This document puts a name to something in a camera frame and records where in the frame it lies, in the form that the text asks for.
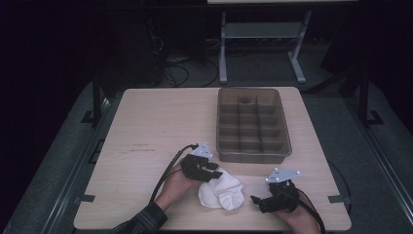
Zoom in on thin black table cable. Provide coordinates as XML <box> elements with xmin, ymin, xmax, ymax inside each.
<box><xmin>326</xmin><ymin>160</ymin><xmax>354</xmax><ymax>215</ymax></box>

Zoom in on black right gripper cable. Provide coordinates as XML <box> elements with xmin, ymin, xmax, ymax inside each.
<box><xmin>285</xmin><ymin>189</ymin><xmax>327</xmax><ymax>234</ymax></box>

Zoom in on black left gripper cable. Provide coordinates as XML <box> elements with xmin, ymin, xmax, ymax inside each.
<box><xmin>149</xmin><ymin>143</ymin><xmax>200</xmax><ymax>205</ymax></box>

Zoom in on brown compartment tray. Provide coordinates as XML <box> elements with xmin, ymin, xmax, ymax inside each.
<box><xmin>215</xmin><ymin>87</ymin><xmax>293</xmax><ymax>165</ymax></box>

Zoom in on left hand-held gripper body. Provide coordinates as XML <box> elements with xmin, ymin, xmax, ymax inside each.
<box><xmin>179</xmin><ymin>141</ymin><xmax>214</xmax><ymax>183</ymax></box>

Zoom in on grey metal stand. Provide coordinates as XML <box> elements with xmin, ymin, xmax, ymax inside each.
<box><xmin>218</xmin><ymin>11</ymin><xmax>313</xmax><ymax>85</ymax></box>

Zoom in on person's left hand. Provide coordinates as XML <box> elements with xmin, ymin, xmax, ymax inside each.
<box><xmin>154</xmin><ymin>169</ymin><xmax>203</xmax><ymax>213</ymax></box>

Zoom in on person's right hand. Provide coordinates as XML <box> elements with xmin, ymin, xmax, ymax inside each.
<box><xmin>274</xmin><ymin>191</ymin><xmax>320</xmax><ymax>230</ymax></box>

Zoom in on black frame post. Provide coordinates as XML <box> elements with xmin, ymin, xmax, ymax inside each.
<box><xmin>81</xmin><ymin>73</ymin><xmax>104</xmax><ymax>127</ymax></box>
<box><xmin>357</xmin><ymin>69</ymin><xmax>385</xmax><ymax>129</ymax></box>

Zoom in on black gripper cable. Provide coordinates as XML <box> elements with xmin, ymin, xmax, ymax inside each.
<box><xmin>149</xmin><ymin>143</ymin><xmax>200</xmax><ymax>205</ymax></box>
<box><xmin>285</xmin><ymin>189</ymin><xmax>327</xmax><ymax>234</ymax></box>

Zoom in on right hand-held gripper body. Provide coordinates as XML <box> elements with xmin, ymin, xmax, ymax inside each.
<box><xmin>259</xmin><ymin>167</ymin><xmax>302</xmax><ymax>215</ymax></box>

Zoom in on black floor cables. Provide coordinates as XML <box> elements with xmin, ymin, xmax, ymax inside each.
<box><xmin>163</xmin><ymin>54</ymin><xmax>220</xmax><ymax>89</ymax></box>

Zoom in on grey table edge bracket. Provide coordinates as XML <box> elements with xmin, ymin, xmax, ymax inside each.
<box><xmin>74</xmin><ymin>193</ymin><xmax>96</xmax><ymax>205</ymax></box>
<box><xmin>327</xmin><ymin>194</ymin><xmax>353</xmax><ymax>206</ymax></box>

